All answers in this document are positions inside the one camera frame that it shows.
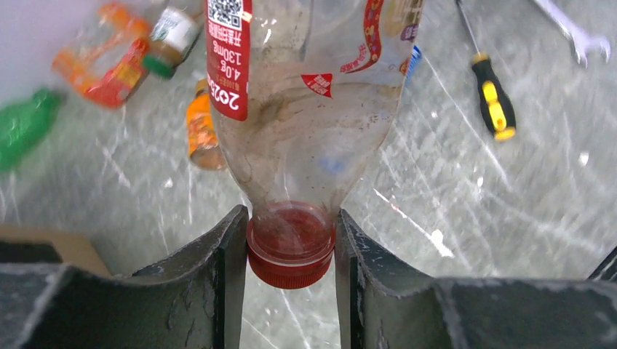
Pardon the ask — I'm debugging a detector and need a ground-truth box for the silver combination spanner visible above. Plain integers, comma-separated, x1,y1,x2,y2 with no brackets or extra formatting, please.
533,0,612,69

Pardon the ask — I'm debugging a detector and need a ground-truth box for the tan plastic toolbox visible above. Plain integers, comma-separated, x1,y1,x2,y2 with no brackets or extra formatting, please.
1,225,111,278

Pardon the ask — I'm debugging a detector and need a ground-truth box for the green plastic bottle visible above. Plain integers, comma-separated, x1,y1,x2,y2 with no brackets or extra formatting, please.
1,87,65,172

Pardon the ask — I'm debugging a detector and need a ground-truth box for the yellow black screwdriver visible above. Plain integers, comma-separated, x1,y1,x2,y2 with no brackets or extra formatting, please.
455,0,517,141

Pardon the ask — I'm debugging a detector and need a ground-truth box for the brown tea bottle green cap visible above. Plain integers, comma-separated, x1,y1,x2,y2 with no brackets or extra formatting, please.
142,1,204,79

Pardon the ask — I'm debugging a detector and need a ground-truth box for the milk bottle red label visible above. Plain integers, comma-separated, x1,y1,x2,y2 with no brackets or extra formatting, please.
204,1,423,289

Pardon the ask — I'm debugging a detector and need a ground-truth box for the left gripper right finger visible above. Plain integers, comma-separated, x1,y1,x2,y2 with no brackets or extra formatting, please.
335,211,616,348

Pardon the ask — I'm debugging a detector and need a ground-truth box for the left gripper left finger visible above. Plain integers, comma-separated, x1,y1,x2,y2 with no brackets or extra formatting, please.
1,205,248,348

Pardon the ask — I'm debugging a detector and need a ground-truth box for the orange wrapped bottle pack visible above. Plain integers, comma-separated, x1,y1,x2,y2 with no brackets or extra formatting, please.
52,1,150,109

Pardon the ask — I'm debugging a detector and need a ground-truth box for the small orange juice bottle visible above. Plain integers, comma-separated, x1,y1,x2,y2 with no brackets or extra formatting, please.
186,79,226,170

